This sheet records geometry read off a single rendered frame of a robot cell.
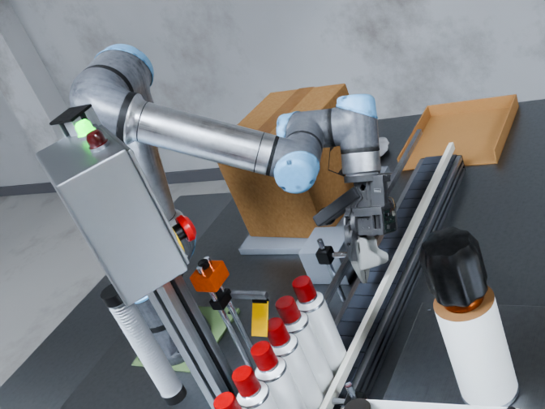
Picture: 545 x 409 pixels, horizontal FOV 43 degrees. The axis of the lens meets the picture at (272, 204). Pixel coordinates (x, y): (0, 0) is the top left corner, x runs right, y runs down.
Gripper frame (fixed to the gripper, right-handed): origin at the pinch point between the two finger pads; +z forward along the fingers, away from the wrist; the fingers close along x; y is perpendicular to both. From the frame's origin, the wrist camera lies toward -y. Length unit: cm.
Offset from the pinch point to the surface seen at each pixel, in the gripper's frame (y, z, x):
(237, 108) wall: -168, -59, 198
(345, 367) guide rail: 4.7, 12.6, -17.8
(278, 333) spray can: 1.8, 3.0, -33.5
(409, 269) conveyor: 6.0, 0.4, 10.7
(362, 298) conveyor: -1.3, 4.8, 2.4
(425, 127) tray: -12, -31, 74
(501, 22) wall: -16, -77, 186
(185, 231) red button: 1, -15, -53
